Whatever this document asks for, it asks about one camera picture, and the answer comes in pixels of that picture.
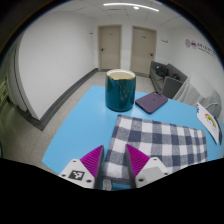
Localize blue white checkered towel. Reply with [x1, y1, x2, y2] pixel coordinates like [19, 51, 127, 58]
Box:
[101, 114, 208, 191]

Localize long ceiling light strip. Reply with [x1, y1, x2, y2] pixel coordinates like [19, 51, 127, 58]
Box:
[102, 2, 161, 13]

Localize white cloth-covered furniture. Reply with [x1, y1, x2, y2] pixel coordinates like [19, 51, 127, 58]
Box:
[173, 73, 224, 118]

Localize grey sofa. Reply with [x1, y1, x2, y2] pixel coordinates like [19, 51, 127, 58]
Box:
[148, 60, 190, 100]

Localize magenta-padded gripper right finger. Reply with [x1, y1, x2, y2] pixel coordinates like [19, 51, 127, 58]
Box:
[124, 143, 170, 189]

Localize teal ceramic mug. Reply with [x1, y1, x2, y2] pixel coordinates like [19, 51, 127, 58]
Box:
[105, 68, 137, 113]

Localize beige door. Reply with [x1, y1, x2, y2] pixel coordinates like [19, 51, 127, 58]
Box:
[97, 24, 123, 71]
[129, 26, 158, 76]

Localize black bag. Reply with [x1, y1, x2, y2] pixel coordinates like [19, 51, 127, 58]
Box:
[155, 65, 170, 78]

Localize white rainbow-print mouse pad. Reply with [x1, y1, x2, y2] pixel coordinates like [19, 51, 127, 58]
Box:
[195, 101, 221, 145]

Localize purple-cased smartphone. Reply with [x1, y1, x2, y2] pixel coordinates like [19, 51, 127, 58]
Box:
[134, 91, 169, 116]

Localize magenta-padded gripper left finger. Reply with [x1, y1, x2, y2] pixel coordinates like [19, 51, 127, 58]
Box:
[59, 144, 105, 190]

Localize purple wall sign lettering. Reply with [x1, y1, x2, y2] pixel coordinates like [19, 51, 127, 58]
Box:
[184, 38, 218, 58]

